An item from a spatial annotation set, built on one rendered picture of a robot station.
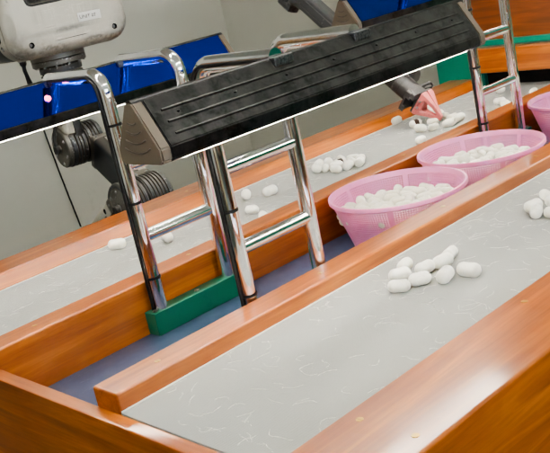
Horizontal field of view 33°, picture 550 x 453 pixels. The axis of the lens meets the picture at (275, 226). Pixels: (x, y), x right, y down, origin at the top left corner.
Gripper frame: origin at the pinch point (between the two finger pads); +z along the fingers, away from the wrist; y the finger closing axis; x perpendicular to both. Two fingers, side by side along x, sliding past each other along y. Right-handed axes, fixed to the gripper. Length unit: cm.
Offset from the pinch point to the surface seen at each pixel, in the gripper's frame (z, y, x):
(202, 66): 13, -112, -58
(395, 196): 24, -57, -18
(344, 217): 23, -72, -18
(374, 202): 22, -62, -18
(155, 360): 36, -131, -32
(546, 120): 23.9, 0.9, -18.0
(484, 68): -10.0, 36.7, 2.6
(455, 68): -20.7, 42.9, 12.5
